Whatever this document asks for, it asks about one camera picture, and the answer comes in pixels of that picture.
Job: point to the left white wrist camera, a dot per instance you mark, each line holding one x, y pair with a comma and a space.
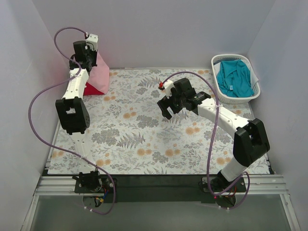
92, 41

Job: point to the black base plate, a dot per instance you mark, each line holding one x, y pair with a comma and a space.
144, 188

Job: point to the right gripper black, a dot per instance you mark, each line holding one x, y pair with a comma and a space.
169, 104

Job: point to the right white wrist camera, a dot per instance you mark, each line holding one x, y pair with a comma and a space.
166, 87

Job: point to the white laundry basket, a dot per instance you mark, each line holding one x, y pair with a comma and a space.
223, 98

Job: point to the teal t shirt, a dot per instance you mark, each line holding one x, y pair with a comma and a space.
234, 79

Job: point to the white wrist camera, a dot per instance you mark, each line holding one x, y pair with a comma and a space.
92, 41
166, 87

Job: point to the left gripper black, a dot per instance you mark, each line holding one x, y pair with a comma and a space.
90, 57

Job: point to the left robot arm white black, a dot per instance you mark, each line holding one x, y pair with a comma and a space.
73, 115

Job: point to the pink t shirt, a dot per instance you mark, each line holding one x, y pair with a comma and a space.
99, 75

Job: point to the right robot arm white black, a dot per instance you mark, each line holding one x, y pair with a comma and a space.
250, 141

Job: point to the folded red t shirt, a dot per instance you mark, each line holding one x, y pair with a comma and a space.
90, 90

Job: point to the aluminium frame rail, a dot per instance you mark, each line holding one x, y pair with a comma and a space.
256, 184

